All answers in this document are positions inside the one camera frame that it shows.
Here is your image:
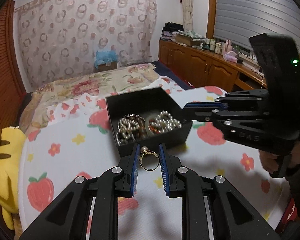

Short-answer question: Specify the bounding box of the folded clothes stack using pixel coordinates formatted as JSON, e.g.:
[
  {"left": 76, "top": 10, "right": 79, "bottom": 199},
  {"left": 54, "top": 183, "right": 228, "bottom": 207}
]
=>
[{"left": 160, "top": 22, "right": 184, "bottom": 41}]

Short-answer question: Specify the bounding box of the strawberry flower print blanket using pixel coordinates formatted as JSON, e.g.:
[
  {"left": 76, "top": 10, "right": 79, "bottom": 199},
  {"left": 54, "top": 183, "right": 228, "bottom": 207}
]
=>
[{"left": 17, "top": 78, "right": 293, "bottom": 240}]

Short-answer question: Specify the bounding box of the pink tissue box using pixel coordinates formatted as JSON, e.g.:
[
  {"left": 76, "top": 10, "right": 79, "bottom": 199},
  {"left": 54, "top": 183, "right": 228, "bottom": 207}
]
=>
[{"left": 223, "top": 51, "right": 238, "bottom": 63}]

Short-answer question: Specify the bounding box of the patterned lace curtain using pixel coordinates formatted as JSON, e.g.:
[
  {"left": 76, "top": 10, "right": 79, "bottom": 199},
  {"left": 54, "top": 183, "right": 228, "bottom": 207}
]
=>
[{"left": 15, "top": 0, "right": 157, "bottom": 89}]

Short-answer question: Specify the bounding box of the wooden slatted wardrobe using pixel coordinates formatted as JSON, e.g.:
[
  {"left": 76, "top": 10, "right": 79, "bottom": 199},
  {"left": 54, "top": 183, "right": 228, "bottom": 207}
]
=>
[{"left": 0, "top": 0, "right": 26, "bottom": 129}]

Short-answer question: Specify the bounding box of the brown box on cabinet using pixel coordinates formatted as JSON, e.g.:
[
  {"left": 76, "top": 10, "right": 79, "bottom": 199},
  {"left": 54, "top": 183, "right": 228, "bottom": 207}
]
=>
[{"left": 175, "top": 34, "right": 201, "bottom": 47}]

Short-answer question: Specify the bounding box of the right hand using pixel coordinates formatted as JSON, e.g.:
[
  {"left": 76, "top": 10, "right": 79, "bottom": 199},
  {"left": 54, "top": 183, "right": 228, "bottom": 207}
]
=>
[{"left": 258, "top": 141, "right": 300, "bottom": 174}]

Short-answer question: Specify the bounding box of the grey window blind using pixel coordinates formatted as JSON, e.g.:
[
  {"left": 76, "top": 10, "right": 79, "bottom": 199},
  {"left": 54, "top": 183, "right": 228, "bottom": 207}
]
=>
[{"left": 214, "top": 0, "right": 300, "bottom": 50}]

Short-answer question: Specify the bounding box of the black jewelry box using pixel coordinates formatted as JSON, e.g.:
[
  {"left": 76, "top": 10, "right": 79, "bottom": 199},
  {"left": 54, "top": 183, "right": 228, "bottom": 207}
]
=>
[{"left": 106, "top": 87, "right": 193, "bottom": 157}]

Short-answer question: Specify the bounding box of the wooden sideboard cabinet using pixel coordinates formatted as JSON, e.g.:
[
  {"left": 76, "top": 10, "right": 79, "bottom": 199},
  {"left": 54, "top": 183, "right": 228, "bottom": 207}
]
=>
[{"left": 159, "top": 40, "right": 267, "bottom": 92}]

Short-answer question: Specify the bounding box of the gold pearl ring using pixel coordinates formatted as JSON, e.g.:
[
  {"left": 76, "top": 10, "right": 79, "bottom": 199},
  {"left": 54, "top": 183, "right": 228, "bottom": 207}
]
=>
[{"left": 139, "top": 145, "right": 161, "bottom": 172}]

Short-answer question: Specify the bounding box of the tied window drape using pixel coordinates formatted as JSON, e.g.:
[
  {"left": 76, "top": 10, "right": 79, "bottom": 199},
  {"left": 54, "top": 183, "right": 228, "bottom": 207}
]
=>
[{"left": 181, "top": 0, "right": 193, "bottom": 31}]

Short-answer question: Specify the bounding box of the white pearl necklace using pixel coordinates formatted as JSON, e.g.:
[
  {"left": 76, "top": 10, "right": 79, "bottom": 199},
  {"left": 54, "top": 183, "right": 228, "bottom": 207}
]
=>
[{"left": 115, "top": 110, "right": 183, "bottom": 146}]

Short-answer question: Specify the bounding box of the floral bed quilt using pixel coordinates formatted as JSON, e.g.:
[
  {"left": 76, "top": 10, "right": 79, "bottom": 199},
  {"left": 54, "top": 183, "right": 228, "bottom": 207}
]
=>
[{"left": 19, "top": 63, "right": 159, "bottom": 135}]

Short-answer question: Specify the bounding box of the cardboard box blue bag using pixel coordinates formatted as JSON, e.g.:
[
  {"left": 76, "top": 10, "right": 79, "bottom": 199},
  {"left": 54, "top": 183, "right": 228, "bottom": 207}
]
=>
[{"left": 94, "top": 50, "right": 119, "bottom": 72}]

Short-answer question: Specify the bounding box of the yellow plush toy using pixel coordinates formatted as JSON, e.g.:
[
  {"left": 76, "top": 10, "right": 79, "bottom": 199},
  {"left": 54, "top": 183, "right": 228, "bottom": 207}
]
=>
[{"left": 0, "top": 127, "right": 26, "bottom": 230}]

